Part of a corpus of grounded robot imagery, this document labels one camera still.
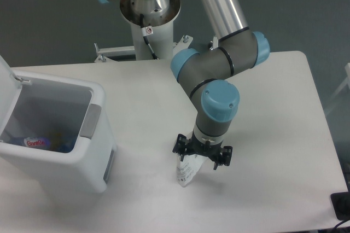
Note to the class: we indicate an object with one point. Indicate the white frame at right edge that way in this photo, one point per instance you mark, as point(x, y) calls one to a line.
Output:
point(335, 97)

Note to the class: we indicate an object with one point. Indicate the white trash can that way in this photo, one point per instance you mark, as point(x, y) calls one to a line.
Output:
point(41, 105)

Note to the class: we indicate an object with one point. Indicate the yellow blue trash item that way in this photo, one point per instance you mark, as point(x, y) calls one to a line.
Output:
point(61, 143)

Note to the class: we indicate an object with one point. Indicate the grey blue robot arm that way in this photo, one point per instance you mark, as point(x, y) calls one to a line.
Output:
point(203, 77)

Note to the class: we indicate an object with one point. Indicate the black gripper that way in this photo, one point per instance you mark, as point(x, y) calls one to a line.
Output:
point(220, 156)

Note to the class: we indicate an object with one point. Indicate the black device at edge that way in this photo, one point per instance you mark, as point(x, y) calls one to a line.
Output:
point(340, 202)

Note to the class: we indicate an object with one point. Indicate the white plastic wrapper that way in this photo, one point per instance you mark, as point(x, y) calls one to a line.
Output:
point(188, 168)

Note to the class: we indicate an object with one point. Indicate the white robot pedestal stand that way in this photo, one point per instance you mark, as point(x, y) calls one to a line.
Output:
point(152, 28)

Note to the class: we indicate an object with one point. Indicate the crushed clear plastic bottle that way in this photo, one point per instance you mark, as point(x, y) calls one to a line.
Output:
point(42, 143)

